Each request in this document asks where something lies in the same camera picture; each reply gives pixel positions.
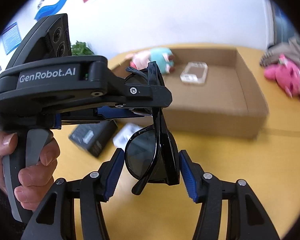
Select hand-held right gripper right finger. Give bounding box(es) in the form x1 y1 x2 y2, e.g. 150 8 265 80
179 150 277 240

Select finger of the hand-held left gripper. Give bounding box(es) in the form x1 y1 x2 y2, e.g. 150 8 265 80
96 105 153 119
107 66 172 109

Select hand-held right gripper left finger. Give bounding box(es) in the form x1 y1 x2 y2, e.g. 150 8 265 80
21 148 125 240

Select black sunglasses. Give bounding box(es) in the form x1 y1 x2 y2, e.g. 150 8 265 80
124 61 180 196

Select brown cardboard box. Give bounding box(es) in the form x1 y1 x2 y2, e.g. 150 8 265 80
109 45 270 138

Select person's left forearm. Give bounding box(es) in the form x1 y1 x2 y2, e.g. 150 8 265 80
0 174 30 240

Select person's left hand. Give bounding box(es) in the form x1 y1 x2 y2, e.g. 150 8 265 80
0 132 61 213

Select white packet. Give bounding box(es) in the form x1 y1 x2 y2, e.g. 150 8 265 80
112 123 142 148

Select black box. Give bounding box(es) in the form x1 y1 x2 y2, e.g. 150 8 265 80
69 120 118 158

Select pink and teal plush toy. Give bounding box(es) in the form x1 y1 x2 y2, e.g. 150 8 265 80
129 47 175 75

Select clear plastic case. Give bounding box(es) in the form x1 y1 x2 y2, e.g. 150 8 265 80
180 61 208 85

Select large green potted plant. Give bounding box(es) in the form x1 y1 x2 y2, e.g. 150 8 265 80
70 41 95 57

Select beige cloth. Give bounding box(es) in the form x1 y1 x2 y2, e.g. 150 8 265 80
259 37 300 68

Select blue framed wall notice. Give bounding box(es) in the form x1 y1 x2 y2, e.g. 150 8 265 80
1 22 22 55

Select blue wave wall poster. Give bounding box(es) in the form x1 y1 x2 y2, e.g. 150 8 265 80
34 0 84 20

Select white door frame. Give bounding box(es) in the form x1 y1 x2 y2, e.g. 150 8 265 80
264 0 299 52

